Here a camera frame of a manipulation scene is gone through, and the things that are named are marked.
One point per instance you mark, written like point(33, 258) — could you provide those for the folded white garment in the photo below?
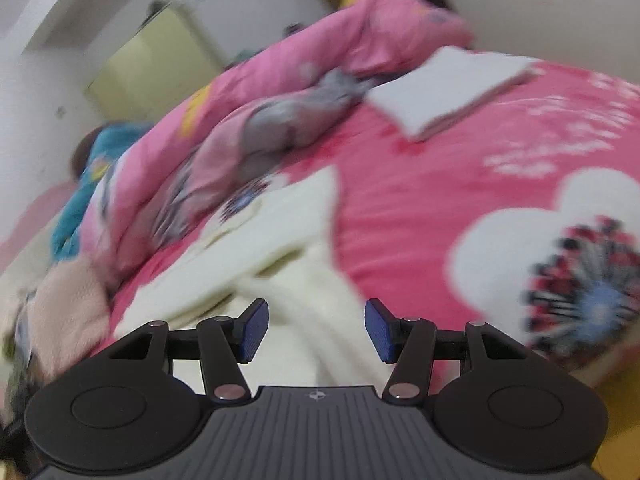
point(450, 90)

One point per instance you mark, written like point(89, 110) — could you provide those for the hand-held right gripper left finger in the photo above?
point(255, 330)

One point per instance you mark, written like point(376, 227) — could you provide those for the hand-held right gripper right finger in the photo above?
point(377, 330)

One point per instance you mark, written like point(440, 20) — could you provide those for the pile of mixed clothes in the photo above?
point(15, 350)

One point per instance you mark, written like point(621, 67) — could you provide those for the pink checked pillow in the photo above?
point(70, 310)

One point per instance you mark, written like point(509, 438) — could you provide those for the pink and grey quilt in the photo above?
point(300, 55)

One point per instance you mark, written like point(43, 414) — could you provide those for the pink and white headboard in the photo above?
point(25, 240)

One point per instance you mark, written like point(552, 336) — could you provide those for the cream fleece garment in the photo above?
point(280, 240)

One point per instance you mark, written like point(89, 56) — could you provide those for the pink floral blanket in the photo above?
point(425, 185)

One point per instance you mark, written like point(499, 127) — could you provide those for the pale yellow wardrobe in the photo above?
point(145, 70)

